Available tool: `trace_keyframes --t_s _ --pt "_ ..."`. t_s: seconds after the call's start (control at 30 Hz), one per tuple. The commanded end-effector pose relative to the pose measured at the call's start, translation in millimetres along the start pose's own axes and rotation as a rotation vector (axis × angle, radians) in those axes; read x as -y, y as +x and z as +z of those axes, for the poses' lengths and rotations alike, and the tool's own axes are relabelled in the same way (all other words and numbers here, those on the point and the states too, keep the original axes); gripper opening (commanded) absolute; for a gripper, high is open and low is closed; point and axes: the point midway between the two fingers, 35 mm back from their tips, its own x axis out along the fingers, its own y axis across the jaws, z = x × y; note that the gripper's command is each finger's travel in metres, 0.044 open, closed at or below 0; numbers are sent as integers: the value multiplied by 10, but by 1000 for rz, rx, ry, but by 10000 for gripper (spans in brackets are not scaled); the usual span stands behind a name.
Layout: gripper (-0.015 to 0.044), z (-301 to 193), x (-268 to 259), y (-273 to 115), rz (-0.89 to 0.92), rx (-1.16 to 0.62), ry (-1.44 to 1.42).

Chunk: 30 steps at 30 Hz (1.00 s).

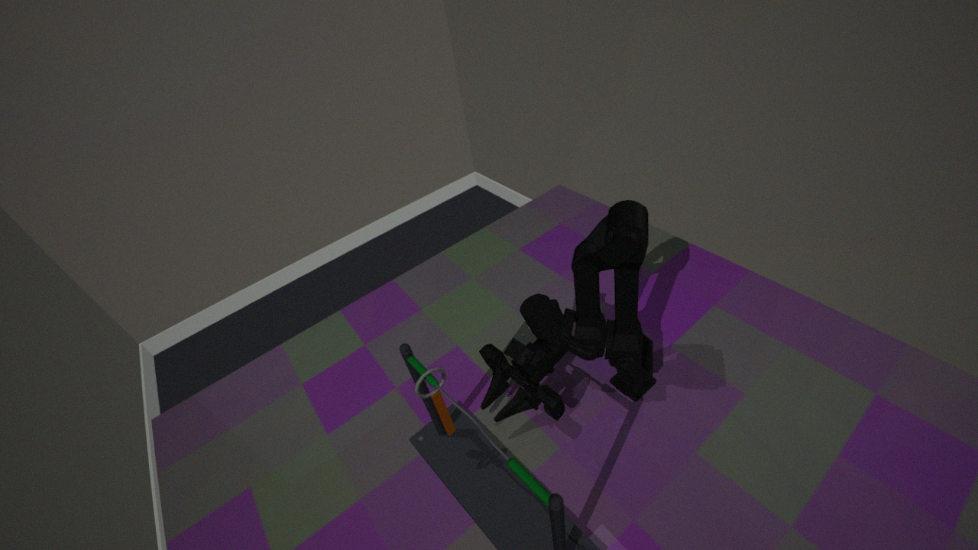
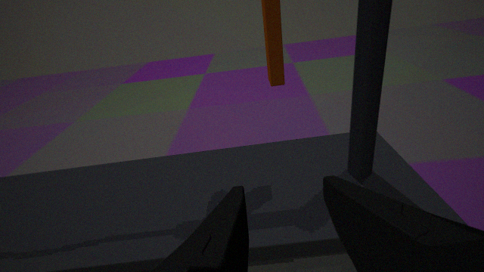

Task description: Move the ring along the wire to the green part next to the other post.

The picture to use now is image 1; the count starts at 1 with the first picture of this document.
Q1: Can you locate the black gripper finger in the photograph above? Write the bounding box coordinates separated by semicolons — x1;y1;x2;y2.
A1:
494;386;538;422
481;364;510;410

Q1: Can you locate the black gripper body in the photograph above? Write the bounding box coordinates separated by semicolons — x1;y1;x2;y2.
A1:
479;341;565;421

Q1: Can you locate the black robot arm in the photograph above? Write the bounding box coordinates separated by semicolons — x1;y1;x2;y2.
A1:
504;200;656;401

